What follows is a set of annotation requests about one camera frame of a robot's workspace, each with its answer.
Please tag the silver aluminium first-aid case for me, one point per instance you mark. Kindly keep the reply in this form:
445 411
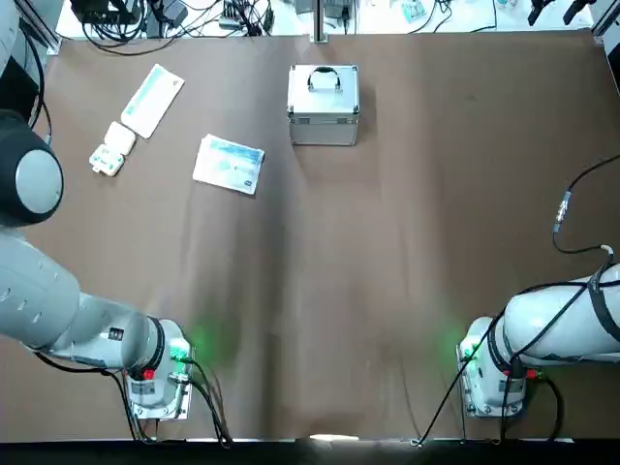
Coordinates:
323 102

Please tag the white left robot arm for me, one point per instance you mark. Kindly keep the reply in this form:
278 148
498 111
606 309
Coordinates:
39 300

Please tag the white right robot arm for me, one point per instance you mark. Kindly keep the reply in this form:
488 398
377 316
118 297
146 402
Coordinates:
557 319

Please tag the teal white packet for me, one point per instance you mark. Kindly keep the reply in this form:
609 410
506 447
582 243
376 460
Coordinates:
414 9

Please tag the dark usb hub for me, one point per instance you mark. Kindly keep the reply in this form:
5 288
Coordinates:
232 19

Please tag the blue white face mask packet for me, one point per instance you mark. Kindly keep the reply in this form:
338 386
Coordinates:
227 164
152 102

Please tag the black plug adapter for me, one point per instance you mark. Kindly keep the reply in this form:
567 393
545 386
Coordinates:
175 10

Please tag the grey flat box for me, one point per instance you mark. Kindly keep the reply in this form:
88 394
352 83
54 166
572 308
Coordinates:
154 19

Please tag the white plastic pill box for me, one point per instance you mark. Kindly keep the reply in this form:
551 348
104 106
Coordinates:
112 147

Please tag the aluminium frame post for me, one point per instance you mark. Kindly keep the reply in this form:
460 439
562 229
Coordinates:
48 41
600 29
319 21

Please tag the black network switch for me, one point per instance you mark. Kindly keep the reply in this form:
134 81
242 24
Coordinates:
106 9

